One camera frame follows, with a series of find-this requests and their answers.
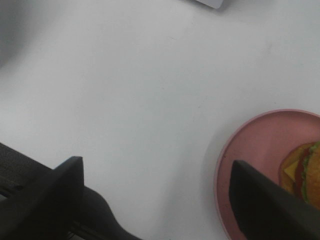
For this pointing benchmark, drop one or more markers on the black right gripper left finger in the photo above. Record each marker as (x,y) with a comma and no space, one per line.
(46,208)

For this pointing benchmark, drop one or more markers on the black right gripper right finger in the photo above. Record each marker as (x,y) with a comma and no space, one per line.
(265,211)

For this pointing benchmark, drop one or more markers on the pink round plate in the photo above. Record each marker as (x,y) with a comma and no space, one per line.
(263,141)

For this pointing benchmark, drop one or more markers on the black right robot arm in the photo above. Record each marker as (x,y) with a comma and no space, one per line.
(94,219)

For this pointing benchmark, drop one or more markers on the burger with lettuce and cheese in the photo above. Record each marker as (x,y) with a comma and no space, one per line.
(299,173)

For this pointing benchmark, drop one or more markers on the white microwave oven body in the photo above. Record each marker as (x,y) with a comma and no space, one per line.
(215,4)

